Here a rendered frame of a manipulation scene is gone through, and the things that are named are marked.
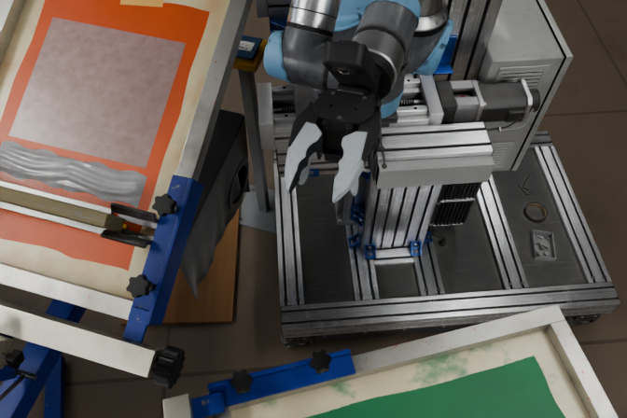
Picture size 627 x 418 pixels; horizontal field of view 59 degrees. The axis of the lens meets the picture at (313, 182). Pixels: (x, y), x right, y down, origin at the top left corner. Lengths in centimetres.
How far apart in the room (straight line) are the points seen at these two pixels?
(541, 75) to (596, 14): 242
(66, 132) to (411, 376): 93
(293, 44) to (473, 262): 157
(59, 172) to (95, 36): 33
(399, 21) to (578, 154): 235
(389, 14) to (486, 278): 162
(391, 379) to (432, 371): 9
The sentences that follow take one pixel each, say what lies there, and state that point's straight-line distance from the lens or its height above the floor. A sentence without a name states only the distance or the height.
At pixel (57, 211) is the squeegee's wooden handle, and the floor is 124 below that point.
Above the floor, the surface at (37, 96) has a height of 124.
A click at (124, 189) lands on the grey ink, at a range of 126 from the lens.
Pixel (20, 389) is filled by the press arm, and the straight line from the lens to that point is 143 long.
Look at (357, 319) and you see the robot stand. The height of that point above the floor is 23.
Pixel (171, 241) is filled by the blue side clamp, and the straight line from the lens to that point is 114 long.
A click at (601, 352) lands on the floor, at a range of 254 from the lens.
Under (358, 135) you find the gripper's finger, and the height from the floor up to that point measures 168.
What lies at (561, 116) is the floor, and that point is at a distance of 320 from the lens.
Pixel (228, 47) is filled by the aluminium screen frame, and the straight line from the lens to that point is 125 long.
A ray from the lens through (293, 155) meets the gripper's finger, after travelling 62.
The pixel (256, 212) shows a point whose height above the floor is 1.
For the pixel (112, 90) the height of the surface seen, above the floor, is 126.
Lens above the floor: 216
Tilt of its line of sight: 54 degrees down
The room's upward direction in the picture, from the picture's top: straight up
